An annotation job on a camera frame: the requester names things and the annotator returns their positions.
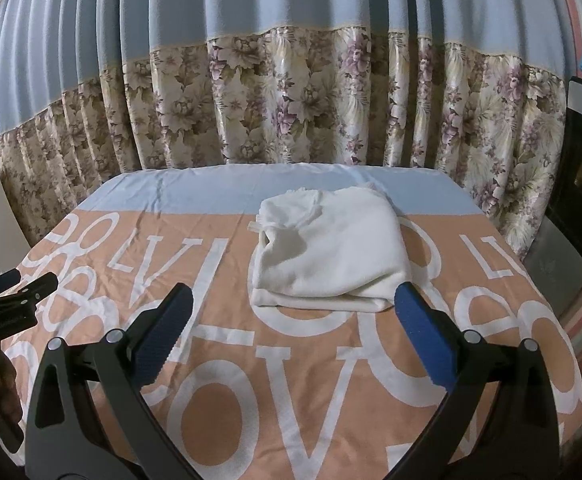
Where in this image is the black and silver appliance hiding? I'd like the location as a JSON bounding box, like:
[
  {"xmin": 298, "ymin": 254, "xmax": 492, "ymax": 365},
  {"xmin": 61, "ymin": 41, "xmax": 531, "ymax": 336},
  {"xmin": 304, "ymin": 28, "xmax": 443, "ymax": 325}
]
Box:
[{"xmin": 521, "ymin": 76, "xmax": 582, "ymax": 313}]

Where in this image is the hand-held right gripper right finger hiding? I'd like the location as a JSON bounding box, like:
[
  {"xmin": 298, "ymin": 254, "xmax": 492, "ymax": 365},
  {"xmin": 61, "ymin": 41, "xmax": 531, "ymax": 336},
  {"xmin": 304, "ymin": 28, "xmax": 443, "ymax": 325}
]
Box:
[{"xmin": 383, "ymin": 281, "xmax": 562, "ymax": 480}]

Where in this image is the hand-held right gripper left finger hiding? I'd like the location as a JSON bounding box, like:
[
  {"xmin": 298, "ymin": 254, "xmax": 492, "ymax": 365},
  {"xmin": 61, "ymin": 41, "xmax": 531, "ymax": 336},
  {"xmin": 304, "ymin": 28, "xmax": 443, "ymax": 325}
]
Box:
[{"xmin": 25, "ymin": 282, "xmax": 204, "ymax": 480}]

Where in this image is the peach printed blanket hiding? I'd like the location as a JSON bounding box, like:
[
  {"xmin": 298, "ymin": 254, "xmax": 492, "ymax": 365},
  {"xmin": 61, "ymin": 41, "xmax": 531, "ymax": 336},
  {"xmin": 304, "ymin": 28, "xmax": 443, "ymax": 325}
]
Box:
[{"xmin": 0, "ymin": 164, "xmax": 582, "ymax": 480}]

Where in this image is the blue floral curtain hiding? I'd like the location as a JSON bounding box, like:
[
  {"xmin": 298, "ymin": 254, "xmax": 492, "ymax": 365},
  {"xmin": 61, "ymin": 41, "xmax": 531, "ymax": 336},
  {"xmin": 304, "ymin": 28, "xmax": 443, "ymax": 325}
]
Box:
[{"xmin": 0, "ymin": 0, "xmax": 572, "ymax": 261}]

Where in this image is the white garment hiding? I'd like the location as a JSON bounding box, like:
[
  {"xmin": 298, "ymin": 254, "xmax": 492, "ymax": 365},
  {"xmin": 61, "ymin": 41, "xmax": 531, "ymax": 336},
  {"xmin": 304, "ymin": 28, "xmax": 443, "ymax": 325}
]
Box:
[{"xmin": 248, "ymin": 185, "xmax": 414, "ymax": 313}]

